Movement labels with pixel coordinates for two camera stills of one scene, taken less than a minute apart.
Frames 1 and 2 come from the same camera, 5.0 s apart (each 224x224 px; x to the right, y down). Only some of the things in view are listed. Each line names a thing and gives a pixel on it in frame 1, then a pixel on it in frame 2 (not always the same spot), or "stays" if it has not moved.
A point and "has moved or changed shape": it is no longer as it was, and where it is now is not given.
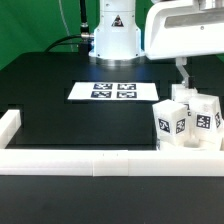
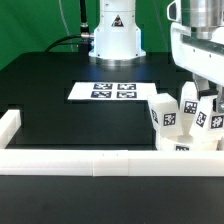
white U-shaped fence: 100,163 stays
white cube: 182,94 → 188,106
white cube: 171,122 has moved or changed shape
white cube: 206,124 has moved or changed shape
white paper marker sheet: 114,91 stays
